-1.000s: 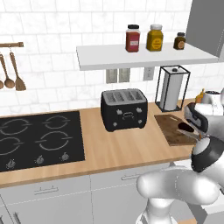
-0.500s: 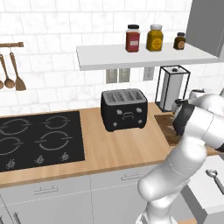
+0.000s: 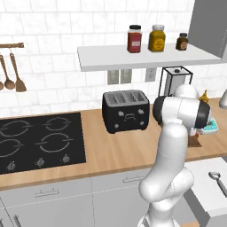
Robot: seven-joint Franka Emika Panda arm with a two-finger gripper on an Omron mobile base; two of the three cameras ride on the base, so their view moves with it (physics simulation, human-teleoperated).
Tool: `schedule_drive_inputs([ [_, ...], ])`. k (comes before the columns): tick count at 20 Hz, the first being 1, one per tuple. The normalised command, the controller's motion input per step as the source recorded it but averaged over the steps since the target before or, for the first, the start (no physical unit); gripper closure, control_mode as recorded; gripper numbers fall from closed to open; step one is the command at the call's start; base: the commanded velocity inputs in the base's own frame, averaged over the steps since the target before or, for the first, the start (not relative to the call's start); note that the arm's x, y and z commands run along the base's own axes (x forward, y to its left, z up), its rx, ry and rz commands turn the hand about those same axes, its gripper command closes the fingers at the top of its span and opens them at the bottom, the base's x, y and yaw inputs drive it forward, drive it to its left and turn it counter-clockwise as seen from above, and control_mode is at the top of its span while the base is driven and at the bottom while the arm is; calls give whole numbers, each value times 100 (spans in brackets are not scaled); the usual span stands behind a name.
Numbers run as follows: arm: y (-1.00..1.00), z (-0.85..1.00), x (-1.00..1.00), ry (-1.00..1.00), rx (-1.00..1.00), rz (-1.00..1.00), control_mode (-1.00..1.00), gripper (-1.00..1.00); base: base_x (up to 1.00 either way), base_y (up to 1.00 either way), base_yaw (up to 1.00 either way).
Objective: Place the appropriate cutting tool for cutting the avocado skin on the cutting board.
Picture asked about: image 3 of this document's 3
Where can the black four-slot toaster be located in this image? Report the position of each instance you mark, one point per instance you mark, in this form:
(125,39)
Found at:
(125,115)

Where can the teal and white flat object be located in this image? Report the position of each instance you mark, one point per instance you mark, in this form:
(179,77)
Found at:
(211,127)

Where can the white wall socket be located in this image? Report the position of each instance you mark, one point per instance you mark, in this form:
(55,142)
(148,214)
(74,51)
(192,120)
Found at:
(150,74)

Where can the open white drawer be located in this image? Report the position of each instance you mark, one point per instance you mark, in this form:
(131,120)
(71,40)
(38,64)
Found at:
(207,189)

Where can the hanging wooden spoon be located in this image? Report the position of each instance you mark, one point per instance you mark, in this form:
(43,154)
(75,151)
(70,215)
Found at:
(1,85)
(9,84)

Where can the yellow pointed object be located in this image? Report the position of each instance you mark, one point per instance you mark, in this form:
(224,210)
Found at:
(204,96)

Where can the silver peeler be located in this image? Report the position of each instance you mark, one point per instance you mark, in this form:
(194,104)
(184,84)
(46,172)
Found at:
(217,180)

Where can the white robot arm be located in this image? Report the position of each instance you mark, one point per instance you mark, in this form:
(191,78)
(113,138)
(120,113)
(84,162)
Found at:
(174,153)

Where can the wide grey drawer front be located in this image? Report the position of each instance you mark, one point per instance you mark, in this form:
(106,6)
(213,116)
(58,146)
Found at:
(44,192)

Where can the small brown spice jar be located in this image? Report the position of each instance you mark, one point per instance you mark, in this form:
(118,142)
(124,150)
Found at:
(182,43)

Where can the wooden wall rail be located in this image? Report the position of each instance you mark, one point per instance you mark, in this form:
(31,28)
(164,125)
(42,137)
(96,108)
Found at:
(11,45)

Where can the red spice jar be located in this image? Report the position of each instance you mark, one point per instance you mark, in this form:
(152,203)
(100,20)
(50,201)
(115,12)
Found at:
(134,40)

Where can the black hob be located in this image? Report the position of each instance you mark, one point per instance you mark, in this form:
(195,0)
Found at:
(41,139)

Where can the yellow spice jar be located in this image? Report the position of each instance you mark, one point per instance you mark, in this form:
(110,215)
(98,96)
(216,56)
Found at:
(157,40)

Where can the grey cupboard door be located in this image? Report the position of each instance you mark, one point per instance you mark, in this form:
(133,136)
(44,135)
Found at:
(118,207)
(53,214)

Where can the grey hob knob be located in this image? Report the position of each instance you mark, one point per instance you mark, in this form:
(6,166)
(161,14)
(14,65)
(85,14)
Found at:
(11,166)
(40,162)

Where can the white wall shelf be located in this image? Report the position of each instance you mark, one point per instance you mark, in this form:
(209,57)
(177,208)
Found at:
(142,59)

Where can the grey curved fixture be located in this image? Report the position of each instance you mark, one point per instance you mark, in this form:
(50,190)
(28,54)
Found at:
(223,100)

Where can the grey wall cupboard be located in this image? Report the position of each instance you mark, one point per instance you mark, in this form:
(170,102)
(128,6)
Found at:
(209,23)

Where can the grey wall socket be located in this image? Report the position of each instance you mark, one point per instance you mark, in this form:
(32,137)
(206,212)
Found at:
(126,76)
(113,77)

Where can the hanging wooden spatula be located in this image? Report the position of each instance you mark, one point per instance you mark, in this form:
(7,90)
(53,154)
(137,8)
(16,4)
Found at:
(20,85)

